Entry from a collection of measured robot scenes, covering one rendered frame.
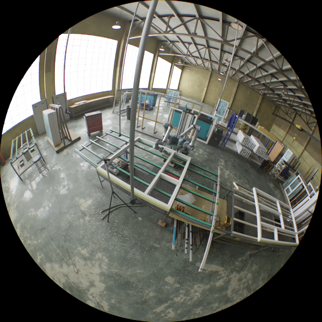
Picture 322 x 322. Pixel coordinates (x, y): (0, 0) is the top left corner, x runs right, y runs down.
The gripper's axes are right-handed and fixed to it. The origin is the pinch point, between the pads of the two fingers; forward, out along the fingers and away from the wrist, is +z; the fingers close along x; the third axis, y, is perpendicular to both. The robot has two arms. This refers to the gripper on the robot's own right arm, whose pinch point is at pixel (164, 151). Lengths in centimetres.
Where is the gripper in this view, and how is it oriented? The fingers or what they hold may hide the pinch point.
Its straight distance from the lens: 264.3
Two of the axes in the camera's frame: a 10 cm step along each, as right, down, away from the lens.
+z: 7.2, 2.5, 6.5
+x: 3.9, -9.2, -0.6
